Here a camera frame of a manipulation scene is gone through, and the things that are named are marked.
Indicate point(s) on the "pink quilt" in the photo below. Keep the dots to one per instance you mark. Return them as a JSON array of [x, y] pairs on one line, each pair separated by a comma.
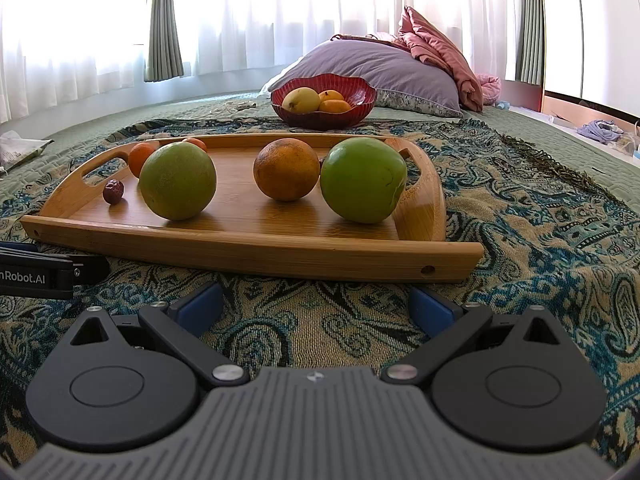
[[440, 50]]

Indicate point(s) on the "brownish orange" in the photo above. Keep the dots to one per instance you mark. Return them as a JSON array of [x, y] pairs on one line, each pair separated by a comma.
[[286, 170]]

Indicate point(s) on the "white pillow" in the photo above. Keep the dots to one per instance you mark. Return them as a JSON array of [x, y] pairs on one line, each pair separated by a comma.
[[272, 84]]

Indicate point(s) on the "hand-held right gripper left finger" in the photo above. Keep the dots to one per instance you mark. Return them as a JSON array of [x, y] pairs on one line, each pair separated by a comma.
[[200, 310]]

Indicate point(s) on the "blue paisley blanket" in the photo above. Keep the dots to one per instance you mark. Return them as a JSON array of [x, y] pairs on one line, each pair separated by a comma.
[[525, 240]]

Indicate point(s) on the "small mandarin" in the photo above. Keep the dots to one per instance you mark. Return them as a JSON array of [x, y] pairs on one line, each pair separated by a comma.
[[196, 144], [140, 160]]

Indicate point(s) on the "yellow mango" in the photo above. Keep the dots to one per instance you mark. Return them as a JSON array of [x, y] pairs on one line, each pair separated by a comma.
[[300, 100]]

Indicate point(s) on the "purple cloth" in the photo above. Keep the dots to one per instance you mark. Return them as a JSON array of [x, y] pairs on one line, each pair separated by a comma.
[[600, 131]]

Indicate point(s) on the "wooden serving tray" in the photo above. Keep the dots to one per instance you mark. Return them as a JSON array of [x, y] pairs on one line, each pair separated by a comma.
[[250, 245]]

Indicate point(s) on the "white sheer curtain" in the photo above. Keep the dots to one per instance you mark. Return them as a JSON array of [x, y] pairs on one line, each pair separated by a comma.
[[300, 5]]

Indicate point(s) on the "wooden bedside ledge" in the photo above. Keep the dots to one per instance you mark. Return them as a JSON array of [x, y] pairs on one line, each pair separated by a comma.
[[560, 105]]

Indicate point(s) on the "green quilted bedspread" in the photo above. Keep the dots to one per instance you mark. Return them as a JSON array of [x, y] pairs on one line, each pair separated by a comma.
[[200, 105]]

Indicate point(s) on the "yellowish green citrus fruit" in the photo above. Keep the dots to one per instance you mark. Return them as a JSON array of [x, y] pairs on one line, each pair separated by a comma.
[[177, 182]]

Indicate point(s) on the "bright green round fruit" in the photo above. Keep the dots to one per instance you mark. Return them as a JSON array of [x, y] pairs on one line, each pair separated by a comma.
[[362, 180]]

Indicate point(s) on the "dark red jujube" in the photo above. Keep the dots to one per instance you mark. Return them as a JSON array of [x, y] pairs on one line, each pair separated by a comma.
[[113, 192]]

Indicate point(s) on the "small orange fruit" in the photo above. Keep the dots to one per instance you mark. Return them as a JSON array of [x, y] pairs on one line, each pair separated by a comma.
[[336, 106], [331, 95]]

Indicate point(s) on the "purple pillow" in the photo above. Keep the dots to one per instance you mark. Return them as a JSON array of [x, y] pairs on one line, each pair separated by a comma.
[[360, 67]]

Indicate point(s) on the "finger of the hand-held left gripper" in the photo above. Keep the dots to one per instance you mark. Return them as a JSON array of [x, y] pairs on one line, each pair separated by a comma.
[[90, 270], [17, 249]]

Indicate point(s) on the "green curtain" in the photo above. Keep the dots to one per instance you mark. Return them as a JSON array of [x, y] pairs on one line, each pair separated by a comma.
[[530, 20], [164, 20]]

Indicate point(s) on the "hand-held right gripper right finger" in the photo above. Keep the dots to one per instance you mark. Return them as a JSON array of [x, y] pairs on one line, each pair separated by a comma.
[[432, 310]]

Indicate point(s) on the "red scalloped bowl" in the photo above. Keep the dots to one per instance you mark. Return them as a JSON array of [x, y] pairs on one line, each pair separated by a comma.
[[325, 119]]

